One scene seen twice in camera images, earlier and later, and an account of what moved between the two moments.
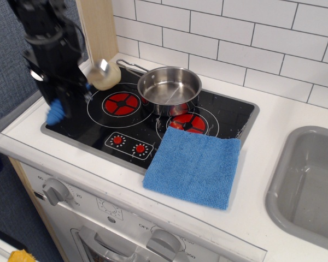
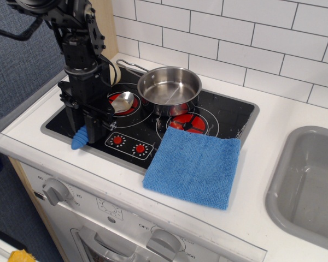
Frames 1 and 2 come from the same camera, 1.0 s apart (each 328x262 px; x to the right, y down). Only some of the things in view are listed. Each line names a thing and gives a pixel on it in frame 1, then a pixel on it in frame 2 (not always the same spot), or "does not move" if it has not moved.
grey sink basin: x=303 y=196 does not move
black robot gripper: x=56 y=67 to x=88 y=89
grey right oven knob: x=164 y=244 does not move
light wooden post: x=98 y=19 does not move
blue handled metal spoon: x=56 y=110 to x=123 y=101
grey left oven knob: x=54 y=191 does not move
